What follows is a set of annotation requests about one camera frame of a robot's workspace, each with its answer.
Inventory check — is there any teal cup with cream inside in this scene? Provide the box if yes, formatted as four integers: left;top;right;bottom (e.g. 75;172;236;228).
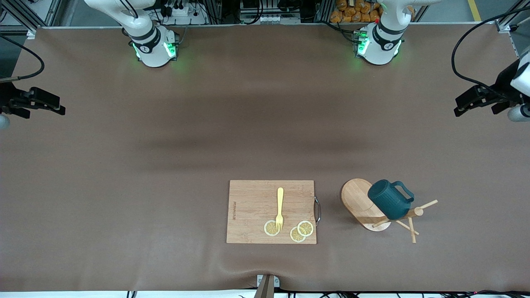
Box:
367;179;415;221

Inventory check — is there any wooden cup rack with pegs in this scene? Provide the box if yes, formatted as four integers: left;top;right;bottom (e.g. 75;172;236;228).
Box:
341;178;438;244

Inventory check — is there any brown table mat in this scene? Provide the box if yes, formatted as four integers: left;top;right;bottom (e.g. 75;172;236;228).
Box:
0;23;530;292

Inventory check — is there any white power strip with plugs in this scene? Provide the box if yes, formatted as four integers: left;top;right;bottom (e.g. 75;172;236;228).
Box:
166;0;207;25

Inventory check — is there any yellow fork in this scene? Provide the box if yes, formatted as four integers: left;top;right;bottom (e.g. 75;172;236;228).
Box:
275;187;285;231

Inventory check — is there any black camera cable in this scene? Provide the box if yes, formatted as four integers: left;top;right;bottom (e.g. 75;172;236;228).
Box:
450;4;530;100
0;35;45;81

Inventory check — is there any aluminium frame profile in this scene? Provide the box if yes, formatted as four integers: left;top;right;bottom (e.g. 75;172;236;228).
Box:
0;0;63;40
495;0;530;34

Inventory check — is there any wooden cutting board with handle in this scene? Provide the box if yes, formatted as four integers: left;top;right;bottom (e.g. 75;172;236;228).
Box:
226;180;321;245

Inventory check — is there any metal camera mount pole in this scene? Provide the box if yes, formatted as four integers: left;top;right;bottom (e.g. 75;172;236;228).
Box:
253;274;281;298

